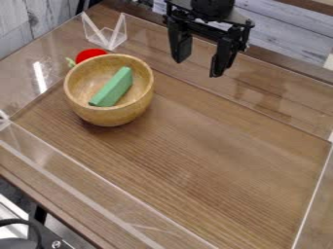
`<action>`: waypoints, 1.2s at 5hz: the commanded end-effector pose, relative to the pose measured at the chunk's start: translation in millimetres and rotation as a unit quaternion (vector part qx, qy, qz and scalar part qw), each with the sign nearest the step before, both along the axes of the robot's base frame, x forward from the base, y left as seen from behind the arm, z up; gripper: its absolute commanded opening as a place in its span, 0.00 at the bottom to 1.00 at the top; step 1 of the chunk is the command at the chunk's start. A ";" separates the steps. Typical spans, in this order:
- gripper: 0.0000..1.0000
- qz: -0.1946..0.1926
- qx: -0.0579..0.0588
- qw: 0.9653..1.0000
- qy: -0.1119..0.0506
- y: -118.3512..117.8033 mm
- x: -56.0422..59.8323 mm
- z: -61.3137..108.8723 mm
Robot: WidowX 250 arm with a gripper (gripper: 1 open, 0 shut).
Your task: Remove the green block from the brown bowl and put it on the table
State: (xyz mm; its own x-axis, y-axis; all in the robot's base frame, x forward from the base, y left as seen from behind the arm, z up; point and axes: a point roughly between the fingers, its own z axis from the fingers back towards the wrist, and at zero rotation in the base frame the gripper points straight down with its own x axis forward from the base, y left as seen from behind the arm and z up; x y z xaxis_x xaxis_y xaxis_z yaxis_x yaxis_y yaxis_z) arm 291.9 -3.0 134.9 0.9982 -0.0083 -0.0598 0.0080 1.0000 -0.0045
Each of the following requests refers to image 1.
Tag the green rectangular block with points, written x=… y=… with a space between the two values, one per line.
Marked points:
x=114 y=89

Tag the red toy apple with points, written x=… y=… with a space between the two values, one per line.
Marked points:
x=85 y=55

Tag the brown wooden bowl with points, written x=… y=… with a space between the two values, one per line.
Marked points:
x=90 y=75

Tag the black table leg bracket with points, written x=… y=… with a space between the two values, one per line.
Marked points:
x=51 y=241

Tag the clear acrylic stand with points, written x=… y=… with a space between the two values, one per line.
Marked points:
x=106 y=37

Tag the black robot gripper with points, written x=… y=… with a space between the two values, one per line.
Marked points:
x=214 y=20

